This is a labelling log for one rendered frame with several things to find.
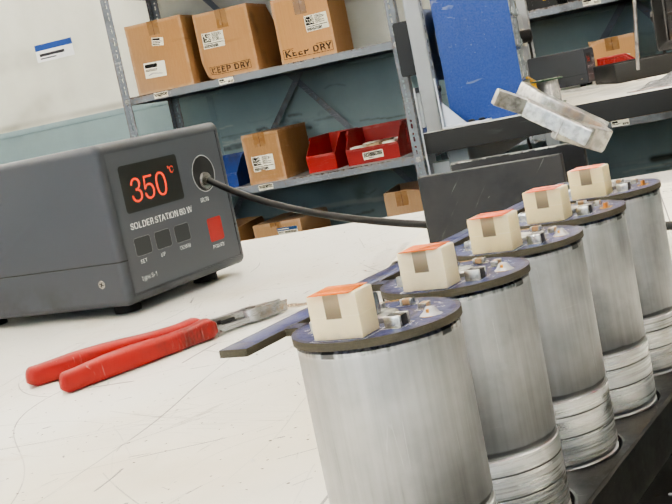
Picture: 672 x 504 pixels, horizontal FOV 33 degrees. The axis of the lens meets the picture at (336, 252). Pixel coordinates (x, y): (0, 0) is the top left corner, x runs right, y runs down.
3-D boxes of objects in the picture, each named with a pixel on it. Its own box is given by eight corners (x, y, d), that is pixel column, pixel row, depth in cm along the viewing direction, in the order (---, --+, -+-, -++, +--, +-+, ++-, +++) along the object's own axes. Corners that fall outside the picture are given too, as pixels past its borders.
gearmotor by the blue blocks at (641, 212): (705, 382, 27) (670, 169, 26) (680, 416, 25) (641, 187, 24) (604, 386, 28) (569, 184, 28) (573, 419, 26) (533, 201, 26)
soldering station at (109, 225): (251, 269, 73) (219, 120, 71) (135, 317, 63) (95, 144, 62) (76, 290, 81) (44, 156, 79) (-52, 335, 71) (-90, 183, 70)
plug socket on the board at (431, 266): (468, 277, 19) (460, 237, 18) (446, 290, 18) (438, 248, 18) (424, 282, 19) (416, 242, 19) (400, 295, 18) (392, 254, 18)
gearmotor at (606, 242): (676, 422, 25) (637, 190, 24) (646, 464, 23) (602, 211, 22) (568, 425, 26) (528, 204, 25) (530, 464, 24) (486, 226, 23)
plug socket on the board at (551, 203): (577, 213, 23) (571, 181, 23) (563, 221, 23) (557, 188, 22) (540, 218, 24) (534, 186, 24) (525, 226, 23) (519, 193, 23)
